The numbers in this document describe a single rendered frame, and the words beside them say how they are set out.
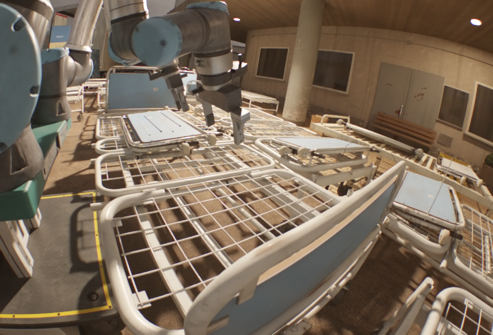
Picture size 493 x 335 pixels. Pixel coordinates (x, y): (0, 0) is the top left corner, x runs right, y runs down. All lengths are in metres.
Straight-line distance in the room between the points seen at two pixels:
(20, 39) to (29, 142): 0.27
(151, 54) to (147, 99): 1.76
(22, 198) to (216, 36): 0.49
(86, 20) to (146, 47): 0.66
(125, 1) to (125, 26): 0.06
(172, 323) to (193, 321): 0.79
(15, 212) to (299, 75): 5.15
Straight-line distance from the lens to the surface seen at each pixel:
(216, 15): 0.47
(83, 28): 1.03
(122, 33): 0.50
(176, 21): 0.40
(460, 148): 6.29
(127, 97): 2.11
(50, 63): 0.87
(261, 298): 0.28
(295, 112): 5.20
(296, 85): 5.19
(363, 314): 1.24
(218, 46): 0.48
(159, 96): 2.17
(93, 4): 1.04
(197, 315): 0.19
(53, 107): 0.87
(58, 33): 11.54
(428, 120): 6.20
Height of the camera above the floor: 0.91
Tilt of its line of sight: 19 degrees down
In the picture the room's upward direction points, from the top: 9 degrees clockwise
